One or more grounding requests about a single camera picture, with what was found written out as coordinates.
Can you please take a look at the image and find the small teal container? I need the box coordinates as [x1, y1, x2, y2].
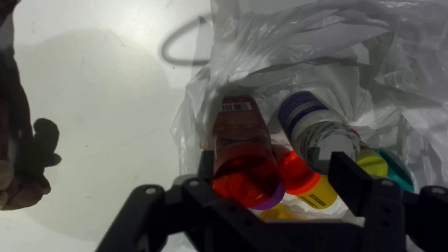
[376, 148, 416, 194]

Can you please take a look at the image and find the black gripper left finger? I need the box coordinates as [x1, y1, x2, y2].
[95, 149, 281, 252]

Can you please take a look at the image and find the red-lid spice jar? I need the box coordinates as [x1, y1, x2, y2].
[211, 96, 281, 209]

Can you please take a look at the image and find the white plastic bag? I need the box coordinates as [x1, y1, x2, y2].
[169, 0, 448, 226]

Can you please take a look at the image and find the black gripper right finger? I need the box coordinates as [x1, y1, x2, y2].
[327, 152, 448, 252]

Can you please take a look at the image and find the orange-lid yellow container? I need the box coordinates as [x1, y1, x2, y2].
[278, 152, 339, 211]

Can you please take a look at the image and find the brown deer plush toy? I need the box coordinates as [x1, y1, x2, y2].
[0, 0, 63, 212]

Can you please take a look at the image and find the small purple container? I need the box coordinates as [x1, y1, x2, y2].
[253, 183, 285, 212]

